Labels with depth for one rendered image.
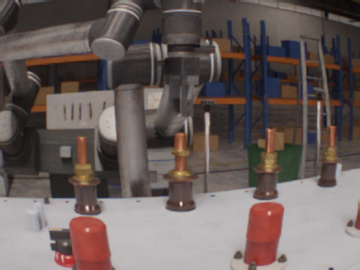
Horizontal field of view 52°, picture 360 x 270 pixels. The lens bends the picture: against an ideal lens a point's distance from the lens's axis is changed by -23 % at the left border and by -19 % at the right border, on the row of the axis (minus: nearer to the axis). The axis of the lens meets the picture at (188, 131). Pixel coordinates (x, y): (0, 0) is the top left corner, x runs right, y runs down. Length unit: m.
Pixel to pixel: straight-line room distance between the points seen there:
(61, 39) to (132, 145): 0.47
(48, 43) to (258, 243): 0.84
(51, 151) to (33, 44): 1.49
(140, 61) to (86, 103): 4.52
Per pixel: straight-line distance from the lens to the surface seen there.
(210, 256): 0.89
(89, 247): 0.68
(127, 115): 1.43
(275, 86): 10.29
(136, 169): 1.45
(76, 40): 1.19
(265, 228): 0.77
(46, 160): 2.75
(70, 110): 5.88
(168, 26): 1.13
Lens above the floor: 1.74
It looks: 8 degrees down
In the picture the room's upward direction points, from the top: straight up
